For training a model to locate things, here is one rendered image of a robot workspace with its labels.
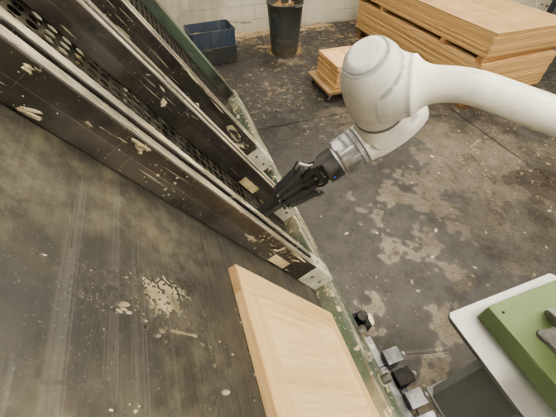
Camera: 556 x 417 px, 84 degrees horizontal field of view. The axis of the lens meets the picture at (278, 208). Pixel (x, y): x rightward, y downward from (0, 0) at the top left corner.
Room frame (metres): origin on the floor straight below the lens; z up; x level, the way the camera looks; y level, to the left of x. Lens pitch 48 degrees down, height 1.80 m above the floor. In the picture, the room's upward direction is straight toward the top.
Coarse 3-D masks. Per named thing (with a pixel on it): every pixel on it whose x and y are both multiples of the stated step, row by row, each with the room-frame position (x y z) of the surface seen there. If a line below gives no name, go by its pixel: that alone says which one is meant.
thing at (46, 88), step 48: (0, 48) 0.34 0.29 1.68; (48, 48) 0.39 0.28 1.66; (0, 96) 0.33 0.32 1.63; (48, 96) 0.34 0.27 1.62; (96, 96) 0.39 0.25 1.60; (96, 144) 0.35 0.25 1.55; (144, 144) 0.37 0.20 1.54; (192, 192) 0.39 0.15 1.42; (240, 240) 0.41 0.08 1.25; (288, 240) 0.49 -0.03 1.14
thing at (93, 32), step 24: (24, 0) 0.61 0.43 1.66; (48, 0) 0.63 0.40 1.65; (72, 0) 0.64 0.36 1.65; (72, 24) 0.63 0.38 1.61; (96, 24) 0.65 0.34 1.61; (96, 48) 0.64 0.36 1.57; (120, 48) 0.65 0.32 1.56; (120, 72) 0.65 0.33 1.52; (144, 72) 0.66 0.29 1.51; (144, 96) 0.66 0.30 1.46; (168, 96) 0.67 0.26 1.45; (168, 120) 0.67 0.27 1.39; (192, 120) 0.69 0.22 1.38; (216, 144) 0.70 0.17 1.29; (240, 168) 0.72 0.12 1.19; (264, 192) 0.74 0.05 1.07; (288, 216) 0.77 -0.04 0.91
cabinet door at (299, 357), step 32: (256, 288) 0.29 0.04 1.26; (256, 320) 0.21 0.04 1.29; (288, 320) 0.26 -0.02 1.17; (320, 320) 0.33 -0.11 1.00; (256, 352) 0.16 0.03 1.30; (288, 352) 0.18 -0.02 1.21; (320, 352) 0.22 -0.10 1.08; (288, 384) 0.12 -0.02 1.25; (320, 384) 0.15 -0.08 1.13; (352, 384) 0.19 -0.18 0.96; (288, 416) 0.08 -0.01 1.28; (320, 416) 0.09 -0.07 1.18; (352, 416) 0.11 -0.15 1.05
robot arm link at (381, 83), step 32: (352, 64) 0.49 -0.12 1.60; (384, 64) 0.47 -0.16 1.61; (416, 64) 0.49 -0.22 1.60; (352, 96) 0.48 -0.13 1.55; (384, 96) 0.47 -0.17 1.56; (416, 96) 0.47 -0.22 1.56; (448, 96) 0.46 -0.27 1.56; (480, 96) 0.45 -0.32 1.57; (512, 96) 0.45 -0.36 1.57; (544, 96) 0.46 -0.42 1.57; (384, 128) 0.51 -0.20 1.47; (544, 128) 0.44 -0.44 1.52
